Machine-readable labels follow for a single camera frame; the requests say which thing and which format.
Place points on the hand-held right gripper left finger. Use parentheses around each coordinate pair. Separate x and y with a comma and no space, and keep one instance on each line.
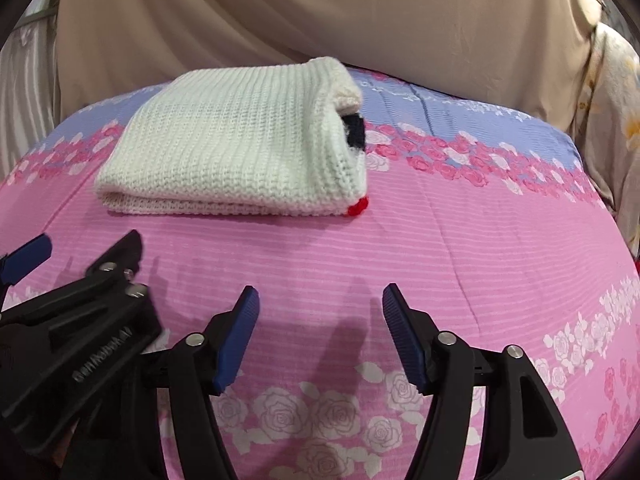
(240,335)

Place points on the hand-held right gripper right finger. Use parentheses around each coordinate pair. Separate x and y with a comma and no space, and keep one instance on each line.
(402,335)

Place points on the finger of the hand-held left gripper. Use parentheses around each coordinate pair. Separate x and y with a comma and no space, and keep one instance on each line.
(125,255)
(30,255)

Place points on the white red black knit sweater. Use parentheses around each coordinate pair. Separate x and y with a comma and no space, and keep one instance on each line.
(225,145)

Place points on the pink blue floral bed sheet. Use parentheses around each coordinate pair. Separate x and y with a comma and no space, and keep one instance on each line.
(400,270)

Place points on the grey striped cloth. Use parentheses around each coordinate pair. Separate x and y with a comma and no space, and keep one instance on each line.
(30,90)

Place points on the cream floral cloth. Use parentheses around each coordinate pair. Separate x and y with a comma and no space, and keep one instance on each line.
(615,110)

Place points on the beige cloth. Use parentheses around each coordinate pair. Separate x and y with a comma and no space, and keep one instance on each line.
(350,20)

